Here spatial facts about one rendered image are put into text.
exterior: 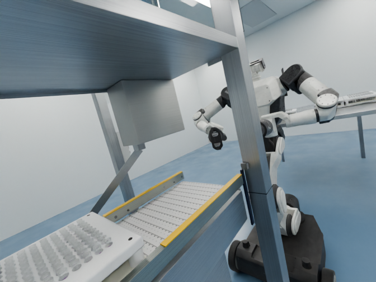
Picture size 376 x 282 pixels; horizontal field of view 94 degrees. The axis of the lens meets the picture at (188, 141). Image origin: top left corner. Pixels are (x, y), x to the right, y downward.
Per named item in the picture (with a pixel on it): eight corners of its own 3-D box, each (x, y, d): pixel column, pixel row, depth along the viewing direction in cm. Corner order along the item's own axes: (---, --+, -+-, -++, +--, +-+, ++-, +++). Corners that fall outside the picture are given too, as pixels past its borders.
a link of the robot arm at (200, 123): (200, 128, 119) (189, 121, 136) (208, 137, 125) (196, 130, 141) (211, 117, 120) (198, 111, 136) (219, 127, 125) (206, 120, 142)
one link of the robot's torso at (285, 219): (271, 216, 140) (249, 179, 117) (300, 221, 126) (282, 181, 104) (267, 235, 131) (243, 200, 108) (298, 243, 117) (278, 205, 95)
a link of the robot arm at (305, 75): (305, 96, 102) (291, 84, 111) (320, 84, 98) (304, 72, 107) (296, 87, 96) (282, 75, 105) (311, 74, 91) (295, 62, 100)
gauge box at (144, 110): (168, 132, 78) (156, 87, 75) (185, 129, 71) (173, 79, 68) (122, 146, 62) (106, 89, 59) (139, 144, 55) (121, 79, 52)
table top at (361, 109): (273, 114, 305) (272, 112, 305) (360, 97, 243) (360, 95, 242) (253, 131, 184) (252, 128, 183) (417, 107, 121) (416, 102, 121)
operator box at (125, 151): (122, 164, 141) (113, 132, 137) (134, 164, 129) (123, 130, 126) (115, 167, 136) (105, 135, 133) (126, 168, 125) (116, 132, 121)
